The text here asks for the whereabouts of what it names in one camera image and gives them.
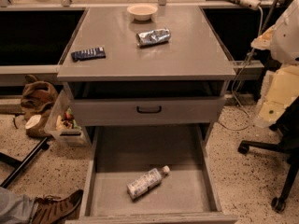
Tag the blue labelled plastic water bottle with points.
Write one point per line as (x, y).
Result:
(147, 181)

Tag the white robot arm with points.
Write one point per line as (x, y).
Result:
(281, 88)

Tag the closed grey upper drawer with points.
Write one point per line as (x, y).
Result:
(122, 112)

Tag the grey drawer cabinet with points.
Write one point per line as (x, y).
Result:
(192, 64)

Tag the open grey lower drawer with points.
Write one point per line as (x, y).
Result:
(187, 195)

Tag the dark blue snack bar wrapper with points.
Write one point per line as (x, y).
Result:
(88, 54)

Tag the clear plastic bin of items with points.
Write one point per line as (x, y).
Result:
(62, 126)

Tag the white bowl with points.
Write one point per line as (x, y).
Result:
(142, 12)

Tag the black metal floor bar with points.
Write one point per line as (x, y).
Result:
(17, 165)

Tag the brown leather shoe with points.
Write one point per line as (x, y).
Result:
(52, 209)

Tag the blue jeans leg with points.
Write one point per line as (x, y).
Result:
(16, 208)

